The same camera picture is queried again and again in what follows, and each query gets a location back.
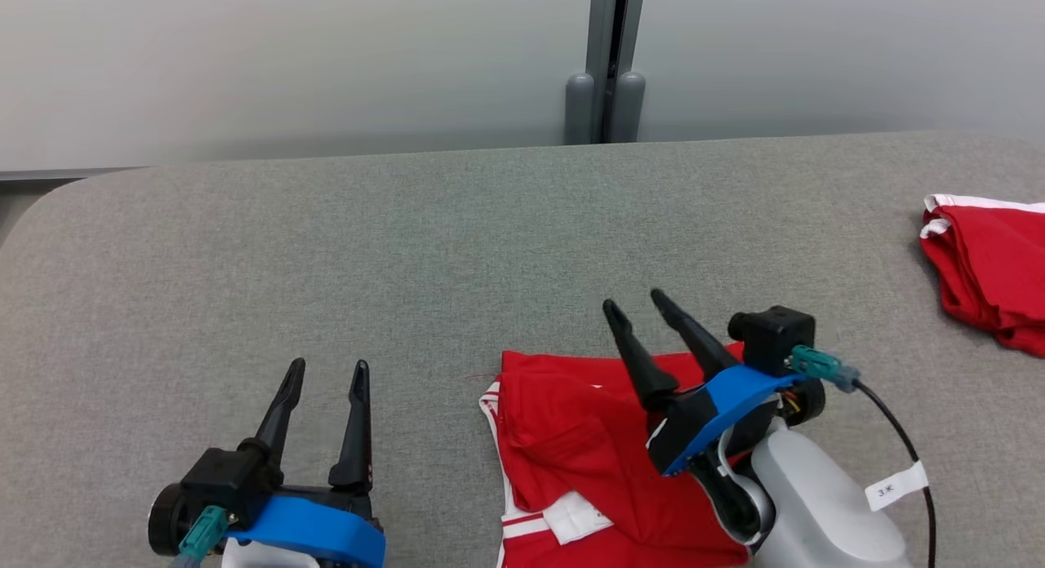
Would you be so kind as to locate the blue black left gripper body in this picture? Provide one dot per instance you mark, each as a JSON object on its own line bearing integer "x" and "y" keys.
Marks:
{"x": 326, "y": 535}

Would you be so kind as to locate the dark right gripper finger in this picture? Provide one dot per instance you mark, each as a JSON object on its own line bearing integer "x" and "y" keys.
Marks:
{"x": 641, "y": 364}
{"x": 698, "y": 343}

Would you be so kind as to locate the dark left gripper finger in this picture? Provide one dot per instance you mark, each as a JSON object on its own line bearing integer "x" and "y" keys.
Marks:
{"x": 357, "y": 437}
{"x": 282, "y": 413}

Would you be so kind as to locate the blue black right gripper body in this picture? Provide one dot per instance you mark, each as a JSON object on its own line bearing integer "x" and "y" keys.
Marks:
{"x": 718, "y": 405}

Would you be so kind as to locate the red white basketball jersey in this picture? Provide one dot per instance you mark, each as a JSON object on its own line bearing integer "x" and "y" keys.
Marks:
{"x": 571, "y": 437}

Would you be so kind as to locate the red shorts white side stripe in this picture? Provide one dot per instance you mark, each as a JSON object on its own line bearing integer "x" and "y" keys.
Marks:
{"x": 996, "y": 266}

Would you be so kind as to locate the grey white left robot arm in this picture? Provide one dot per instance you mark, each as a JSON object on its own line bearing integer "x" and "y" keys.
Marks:
{"x": 261, "y": 558}

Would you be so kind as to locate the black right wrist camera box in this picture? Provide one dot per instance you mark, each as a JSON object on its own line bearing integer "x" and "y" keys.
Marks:
{"x": 771, "y": 335}

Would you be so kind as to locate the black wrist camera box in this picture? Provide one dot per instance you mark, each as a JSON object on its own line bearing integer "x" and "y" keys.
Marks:
{"x": 224, "y": 478}
{"x": 771, "y": 335}

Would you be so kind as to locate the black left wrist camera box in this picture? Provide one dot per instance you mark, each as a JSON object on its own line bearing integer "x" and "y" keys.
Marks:
{"x": 224, "y": 478}

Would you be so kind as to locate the grey partition post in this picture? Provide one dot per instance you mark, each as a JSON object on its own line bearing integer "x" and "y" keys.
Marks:
{"x": 600, "y": 29}

